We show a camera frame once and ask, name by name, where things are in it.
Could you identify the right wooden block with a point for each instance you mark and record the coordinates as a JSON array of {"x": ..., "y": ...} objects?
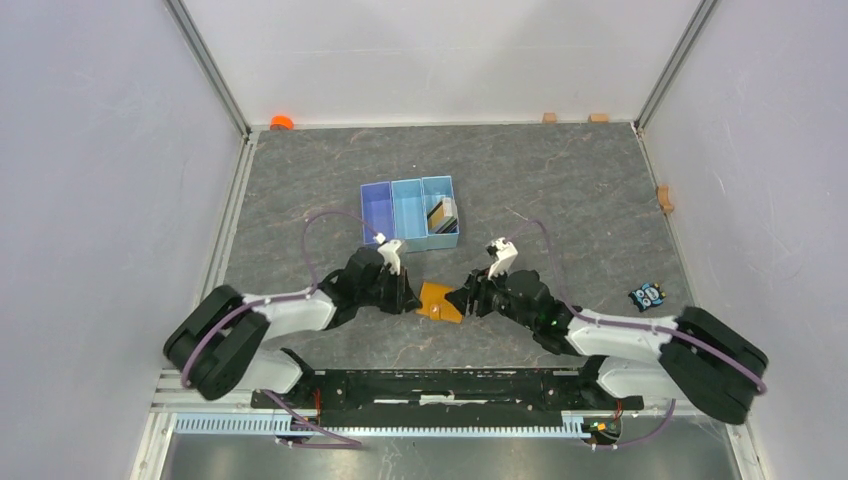
[{"x": 598, "y": 118}]

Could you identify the orange leather card holder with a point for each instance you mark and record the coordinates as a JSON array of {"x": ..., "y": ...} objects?
[{"x": 435, "y": 306}]

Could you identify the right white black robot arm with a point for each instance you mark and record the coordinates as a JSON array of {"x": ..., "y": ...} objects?
[{"x": 692, "y": 356}]

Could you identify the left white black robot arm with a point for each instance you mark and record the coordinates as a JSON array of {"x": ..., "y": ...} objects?
[{"x": 232, "y": 340}]

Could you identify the orange round cap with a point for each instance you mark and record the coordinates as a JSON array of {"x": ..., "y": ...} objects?
[{"x": 281, "y": 122}]

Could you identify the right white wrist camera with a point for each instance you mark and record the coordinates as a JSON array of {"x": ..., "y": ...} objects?
[{"x": 502, "y": 253}]

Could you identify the blue owl sticker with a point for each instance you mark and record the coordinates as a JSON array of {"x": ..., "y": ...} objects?
[{"x": 647, "y": 296}]

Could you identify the curved wooden piece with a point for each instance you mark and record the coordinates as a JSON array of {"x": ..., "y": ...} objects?
[{"x": 663, "y": 195}]

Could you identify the purple plastic bin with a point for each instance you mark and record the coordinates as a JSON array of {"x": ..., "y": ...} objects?
[{"x": 377, "y": 207}]

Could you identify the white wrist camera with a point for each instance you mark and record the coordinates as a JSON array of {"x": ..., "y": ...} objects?
[
  {"x": 391, "y": 251},
  {"x": 502, "y": 253}
]

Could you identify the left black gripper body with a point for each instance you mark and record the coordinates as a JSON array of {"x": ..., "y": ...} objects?
[{"x": 390, "y": 291}]

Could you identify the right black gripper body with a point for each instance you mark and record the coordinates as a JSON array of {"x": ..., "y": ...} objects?
[{"x": 491, "y": 295}]

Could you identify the stack of credit cards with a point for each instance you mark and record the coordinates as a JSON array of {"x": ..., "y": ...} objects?
[{"x": 443, "y": 217}]

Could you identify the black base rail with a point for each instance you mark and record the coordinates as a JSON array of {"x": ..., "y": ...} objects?
[{"x": 419, "y": 398}]

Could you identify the light blue bin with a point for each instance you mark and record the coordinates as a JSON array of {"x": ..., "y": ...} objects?
[
  {"x": 434, "y": 189},
  {"x": 409, "y": 213}
]

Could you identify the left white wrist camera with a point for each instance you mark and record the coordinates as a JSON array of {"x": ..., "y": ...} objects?
[{"x": 391, "y": 251}]

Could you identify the white slotted cable duct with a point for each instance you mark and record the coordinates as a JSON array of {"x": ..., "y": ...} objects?
[{"x": 281, "y": 425}]

